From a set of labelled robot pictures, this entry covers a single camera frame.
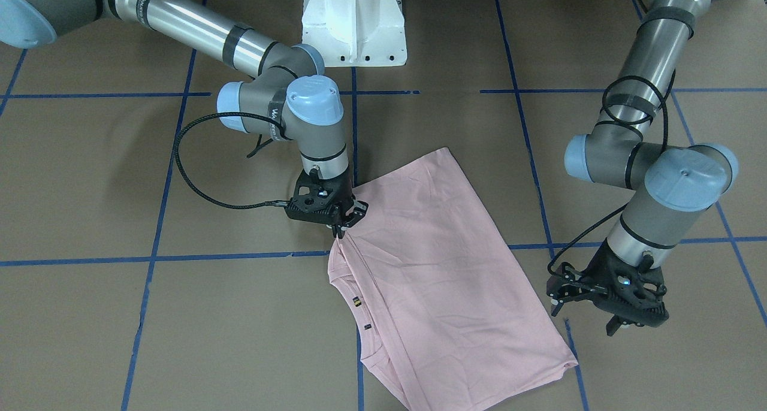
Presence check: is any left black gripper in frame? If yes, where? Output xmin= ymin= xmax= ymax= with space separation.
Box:
xmin=546 ymin=243 xmax=669 ymax=337

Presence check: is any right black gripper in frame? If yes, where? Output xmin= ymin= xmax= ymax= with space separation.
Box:
xmin=284 ymin=170 xmax=369 ymax=239

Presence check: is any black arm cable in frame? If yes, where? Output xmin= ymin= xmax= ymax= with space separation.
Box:
xmin=173 ymin=113 xmax=300 ymax=210
xmin=548 ymin=69 xmax=678 ymax=277

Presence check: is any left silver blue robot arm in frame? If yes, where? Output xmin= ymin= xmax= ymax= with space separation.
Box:
xmin=546 ymin=0 xmax=739 ymax=336

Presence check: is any pink Snoopy t-shirt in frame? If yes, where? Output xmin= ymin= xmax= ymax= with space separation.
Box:
xmin=328 ymin=148 xmax=578 ymax=410

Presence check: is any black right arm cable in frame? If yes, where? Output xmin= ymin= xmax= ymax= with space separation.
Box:
xmin=173 ymin=113 xmax=300 ymax=210

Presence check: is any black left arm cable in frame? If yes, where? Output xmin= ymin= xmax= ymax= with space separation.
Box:
xmin=548 ymin=69 xmax=678 ymax=277

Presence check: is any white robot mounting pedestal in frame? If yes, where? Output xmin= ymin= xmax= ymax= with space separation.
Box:
xmin=301 ymin=0 xmax=408 ymax=68

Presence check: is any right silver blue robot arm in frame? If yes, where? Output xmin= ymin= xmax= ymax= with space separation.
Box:
xmin=2 ymin=0 xmax=368 ymax=239

